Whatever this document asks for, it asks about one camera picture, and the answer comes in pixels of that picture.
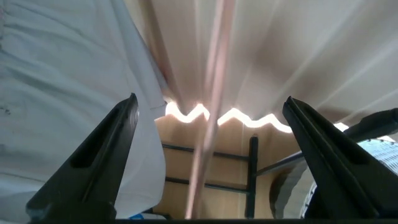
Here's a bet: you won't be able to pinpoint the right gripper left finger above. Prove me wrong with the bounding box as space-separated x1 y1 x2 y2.
26 92 140 220

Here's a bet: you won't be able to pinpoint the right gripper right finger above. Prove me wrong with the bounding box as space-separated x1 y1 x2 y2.
282 96 398 218

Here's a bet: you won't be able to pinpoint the pale grey shorts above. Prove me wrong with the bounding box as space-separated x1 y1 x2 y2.
0 0 167 223

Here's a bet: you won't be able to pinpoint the pink clothes hanger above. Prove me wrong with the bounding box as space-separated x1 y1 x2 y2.
185 0 237 220

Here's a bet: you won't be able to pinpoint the black clothes rack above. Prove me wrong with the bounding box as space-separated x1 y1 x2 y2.
141 108 398 220

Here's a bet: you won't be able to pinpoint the beige curtain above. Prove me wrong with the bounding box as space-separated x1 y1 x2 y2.
124 0 398 134

